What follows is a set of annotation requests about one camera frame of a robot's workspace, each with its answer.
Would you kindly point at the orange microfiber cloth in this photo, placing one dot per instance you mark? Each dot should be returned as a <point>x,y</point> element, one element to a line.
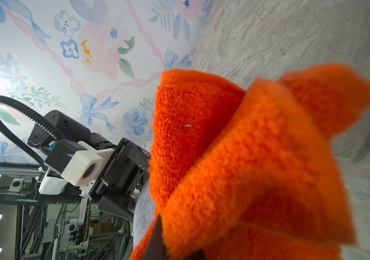
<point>250,174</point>

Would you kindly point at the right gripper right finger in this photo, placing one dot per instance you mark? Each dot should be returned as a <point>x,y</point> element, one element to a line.
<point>198,255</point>

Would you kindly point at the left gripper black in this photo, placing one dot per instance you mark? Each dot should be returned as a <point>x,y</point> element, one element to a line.
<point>121,175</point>

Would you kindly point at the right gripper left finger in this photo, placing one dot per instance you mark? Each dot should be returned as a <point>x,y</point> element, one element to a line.
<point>156,249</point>

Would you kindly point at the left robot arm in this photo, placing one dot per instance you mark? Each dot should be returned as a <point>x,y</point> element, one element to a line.
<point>67,128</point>

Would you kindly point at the purple fabric eyeglass case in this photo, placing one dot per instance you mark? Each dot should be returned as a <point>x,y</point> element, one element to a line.
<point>144,214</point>

